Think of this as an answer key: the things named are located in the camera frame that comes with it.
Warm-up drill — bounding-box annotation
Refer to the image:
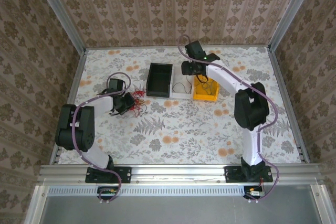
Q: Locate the white plastic bin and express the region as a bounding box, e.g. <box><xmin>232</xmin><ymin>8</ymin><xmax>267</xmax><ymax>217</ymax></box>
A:
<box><xmin>170</xmin><ymin>73</ymin><xmax>195</xmax><ymax>100</ymax></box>

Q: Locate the yellow plastic bin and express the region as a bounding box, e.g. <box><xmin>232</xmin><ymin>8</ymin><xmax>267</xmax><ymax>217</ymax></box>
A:
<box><xmin>193</xmin><ymin>76</ymin><xmax>220</xmax><ymax>102</ymax></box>

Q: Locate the black plastic bin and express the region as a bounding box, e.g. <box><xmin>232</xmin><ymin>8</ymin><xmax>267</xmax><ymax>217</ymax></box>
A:
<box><xmin>146</xmin><ymin>62</ymin><xmax>173</xmax><ymax>98</ymax></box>

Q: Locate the floral patterned tablecloth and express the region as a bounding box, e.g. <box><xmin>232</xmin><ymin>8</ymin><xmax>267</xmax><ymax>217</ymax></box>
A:
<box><xmin>58</xmin><ymin>47</ymin><xmax>302</xmax><ymax>166</ymax></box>

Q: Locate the small electronics board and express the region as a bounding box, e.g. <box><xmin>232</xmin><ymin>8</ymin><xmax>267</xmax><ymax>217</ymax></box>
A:
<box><xmin>98</xmin><ymin>186</ymin><xmax>119</xmax><ymax>198</ymax></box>
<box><xmin>246</xmin><ymin>186</ymin><xmax>266</xmax><ymax>199</ymax></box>

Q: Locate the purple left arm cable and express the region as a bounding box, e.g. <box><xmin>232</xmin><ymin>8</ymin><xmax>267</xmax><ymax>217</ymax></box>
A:
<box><xmin>71</xmin><ymin>72</ymin><xmax>131</xmax><ymax>204</ymax></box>

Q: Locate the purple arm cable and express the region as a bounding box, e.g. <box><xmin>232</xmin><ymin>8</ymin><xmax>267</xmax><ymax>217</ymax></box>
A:
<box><xmin>71</xmin><ymin>72</ymin><xmax>131</xmax><ymax>204</ymax></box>
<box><xmin>177</xmin><ymin>34</ymin><xmax>280</xmax><ymax>204</ymax></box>

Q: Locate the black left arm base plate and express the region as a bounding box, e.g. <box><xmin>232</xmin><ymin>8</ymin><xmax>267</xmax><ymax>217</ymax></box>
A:
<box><xmin>85</xmin><ymin>166</ymin><xmax>132</xmax><ymax>184</ymax></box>

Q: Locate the aluminium frame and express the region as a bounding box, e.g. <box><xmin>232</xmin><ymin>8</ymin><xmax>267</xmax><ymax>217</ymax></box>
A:
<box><xmin>23</xmin><ymin>0</ymin><xmax>329</xmax><ymax>224</ymax></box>

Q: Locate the slotted grey cable duct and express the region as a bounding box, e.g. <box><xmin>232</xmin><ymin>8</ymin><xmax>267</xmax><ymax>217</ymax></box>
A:
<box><xmin>47</xmin><ymin>186</ymin><xmax>247</xmax><ymax>196</ymax></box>

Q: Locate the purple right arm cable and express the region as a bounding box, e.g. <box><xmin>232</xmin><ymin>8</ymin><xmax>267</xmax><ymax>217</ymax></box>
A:
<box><xmin>177</xmin><ymin>34</ymin><xmax>280</xmax><ymax>204</ymax></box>

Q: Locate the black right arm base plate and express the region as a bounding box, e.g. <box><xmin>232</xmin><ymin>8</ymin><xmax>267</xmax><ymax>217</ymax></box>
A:
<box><xmin>225</xmin><ymin>166</ymin><xmax>273</xmax><ymax>184</ymax></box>

